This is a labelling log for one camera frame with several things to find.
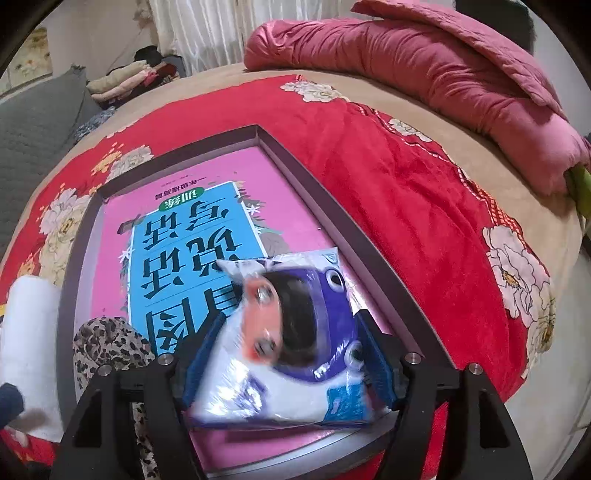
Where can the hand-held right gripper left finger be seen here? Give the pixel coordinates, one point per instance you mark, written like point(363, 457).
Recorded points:
point(202, 364)

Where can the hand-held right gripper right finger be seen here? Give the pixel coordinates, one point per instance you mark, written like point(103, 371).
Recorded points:
point(377, 364)

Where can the grey shallow cardboard box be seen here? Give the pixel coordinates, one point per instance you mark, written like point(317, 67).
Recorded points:
point(314, 184)

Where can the leopard print cloth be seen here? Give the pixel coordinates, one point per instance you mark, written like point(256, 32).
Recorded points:
point(111, 341)

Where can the pink and blue book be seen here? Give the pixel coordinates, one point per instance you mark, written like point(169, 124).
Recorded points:
point(184, 230)

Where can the red floral blanket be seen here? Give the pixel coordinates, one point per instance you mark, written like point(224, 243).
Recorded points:
point(415, 207)

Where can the white tissue roll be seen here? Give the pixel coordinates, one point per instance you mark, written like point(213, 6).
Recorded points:
point(32, 323)

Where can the dark blue cloth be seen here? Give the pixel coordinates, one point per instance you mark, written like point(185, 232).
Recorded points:
point(9, 401)

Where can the blue floral cloth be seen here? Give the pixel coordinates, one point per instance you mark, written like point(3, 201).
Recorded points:
point(92, 122)

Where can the green pillow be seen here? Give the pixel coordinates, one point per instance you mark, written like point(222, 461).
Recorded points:
point(581, 184)

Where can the grey quilted cushion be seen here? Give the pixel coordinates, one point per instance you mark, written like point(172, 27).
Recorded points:
point(37, 129)

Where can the stack of folded clothes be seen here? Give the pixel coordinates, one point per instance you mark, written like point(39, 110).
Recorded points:
point(120, 76)

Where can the pink quilt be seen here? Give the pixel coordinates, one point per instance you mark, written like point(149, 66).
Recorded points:
point(415, 60)

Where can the white curtain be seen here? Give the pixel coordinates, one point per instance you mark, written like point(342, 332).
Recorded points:
point(207, 27)

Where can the framed wall picture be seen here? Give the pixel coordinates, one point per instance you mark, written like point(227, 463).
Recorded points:
point(30, 55)

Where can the black wall monitor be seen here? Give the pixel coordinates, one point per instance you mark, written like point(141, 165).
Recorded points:
point(519, 25)

